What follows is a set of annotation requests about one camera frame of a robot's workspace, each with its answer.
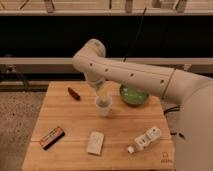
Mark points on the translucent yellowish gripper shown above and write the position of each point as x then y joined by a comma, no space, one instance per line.
102,93

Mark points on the green bowl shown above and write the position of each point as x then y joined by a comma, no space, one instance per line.
133,97

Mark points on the red chili pepper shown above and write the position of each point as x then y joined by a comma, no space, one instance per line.
75,95

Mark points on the white ceramic cup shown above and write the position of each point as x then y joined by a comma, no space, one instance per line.
103,106

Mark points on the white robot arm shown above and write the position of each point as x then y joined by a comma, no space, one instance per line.
192,92

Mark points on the beige sponge block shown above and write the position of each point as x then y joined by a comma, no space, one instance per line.
95,143

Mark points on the wooden board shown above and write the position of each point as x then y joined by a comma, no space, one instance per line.
79,119

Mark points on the white plastic bottle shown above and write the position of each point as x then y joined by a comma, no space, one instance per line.
143,141

